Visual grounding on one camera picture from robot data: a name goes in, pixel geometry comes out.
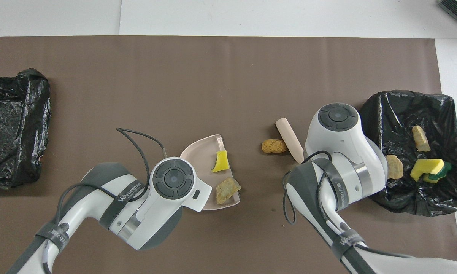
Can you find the black bag lined bin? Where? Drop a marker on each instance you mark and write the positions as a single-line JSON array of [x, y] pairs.
[[11, 133], [403, 114]]

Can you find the pale pink plastic dustpan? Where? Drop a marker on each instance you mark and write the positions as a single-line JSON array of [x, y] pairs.
[[202, 152]]

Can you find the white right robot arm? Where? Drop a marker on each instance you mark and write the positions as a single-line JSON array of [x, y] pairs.
[[342, 152]]

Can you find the brown croquette shaped chunk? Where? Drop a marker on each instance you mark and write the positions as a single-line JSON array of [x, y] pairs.
[[274, 146]]

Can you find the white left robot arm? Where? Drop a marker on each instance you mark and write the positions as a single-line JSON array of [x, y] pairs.
[[99, 201]]

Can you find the beige hand brush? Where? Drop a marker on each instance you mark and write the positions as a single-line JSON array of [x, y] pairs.
[[289, 137]]

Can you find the yellow sponge piece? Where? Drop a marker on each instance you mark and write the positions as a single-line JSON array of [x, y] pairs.
[[446, 169], [426, 167], [221, 162]]

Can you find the brown table mat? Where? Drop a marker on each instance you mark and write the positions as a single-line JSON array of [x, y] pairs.
[[137, 76]]

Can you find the beige stone chunk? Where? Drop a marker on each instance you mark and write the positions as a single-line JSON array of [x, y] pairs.
[[421, 139], [394, 166], [227, 190]]

